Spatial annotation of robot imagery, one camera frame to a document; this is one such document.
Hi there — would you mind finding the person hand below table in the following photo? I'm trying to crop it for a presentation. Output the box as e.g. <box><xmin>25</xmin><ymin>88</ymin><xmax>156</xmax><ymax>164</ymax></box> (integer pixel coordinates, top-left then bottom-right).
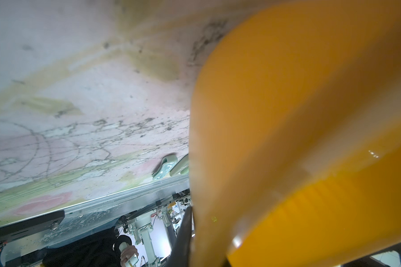
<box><xmin>120</xmin><ymin>245</ymin><xmax>139</xmax><ymax>267</ymax></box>

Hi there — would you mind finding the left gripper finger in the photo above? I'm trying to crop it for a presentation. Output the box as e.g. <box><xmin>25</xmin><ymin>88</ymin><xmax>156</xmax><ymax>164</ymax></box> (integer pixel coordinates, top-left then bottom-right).
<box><xmin>167</xmin><ymin>206</ymin><xmax>193</xmax><ymax>267</ymax></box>

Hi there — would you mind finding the grey green knife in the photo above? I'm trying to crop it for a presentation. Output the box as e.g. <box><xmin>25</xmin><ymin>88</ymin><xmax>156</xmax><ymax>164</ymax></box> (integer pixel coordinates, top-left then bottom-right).
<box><xmin>169</xmin><ymin>154</ymin><xmax>189</xmax><ymax>177</ymax></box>

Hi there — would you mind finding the floral pink table mat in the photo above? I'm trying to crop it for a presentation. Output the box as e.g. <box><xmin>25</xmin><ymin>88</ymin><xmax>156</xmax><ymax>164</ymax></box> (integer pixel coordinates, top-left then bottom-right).
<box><xmin>0</xmin><ymin>0</ymin><xmax>288</xmax><ymax>231</ymax></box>

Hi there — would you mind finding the yellow plastic storage box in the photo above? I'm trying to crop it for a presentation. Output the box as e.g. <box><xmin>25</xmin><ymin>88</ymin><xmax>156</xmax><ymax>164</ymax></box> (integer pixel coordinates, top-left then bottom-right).
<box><xmin>189</xmin><ymin>1</ymin><xmax>401</xmax><ymax>267</ymax></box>

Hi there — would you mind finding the light teal folding knife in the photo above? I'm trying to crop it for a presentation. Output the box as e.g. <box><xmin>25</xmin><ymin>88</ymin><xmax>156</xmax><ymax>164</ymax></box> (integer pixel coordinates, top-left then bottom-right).
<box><xmin>152</xmin><ymin>154</ymin><xmax>178</xmax><ymax>180</ymax></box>

